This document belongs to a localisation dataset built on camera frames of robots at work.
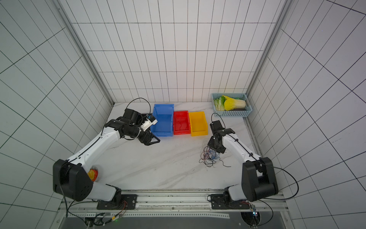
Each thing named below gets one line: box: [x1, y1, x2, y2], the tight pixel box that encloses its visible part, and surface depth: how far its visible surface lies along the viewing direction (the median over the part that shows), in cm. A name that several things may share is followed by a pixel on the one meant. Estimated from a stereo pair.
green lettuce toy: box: [213, 95, 227, 112], surface depth 112 cm
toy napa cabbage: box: [222, 94, 247, 111], surface depth 112 cm
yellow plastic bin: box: [188, 111, 209, 137], surface depth 101 cm
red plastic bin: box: [172, 110, 191, 136], surface depth 105 cm
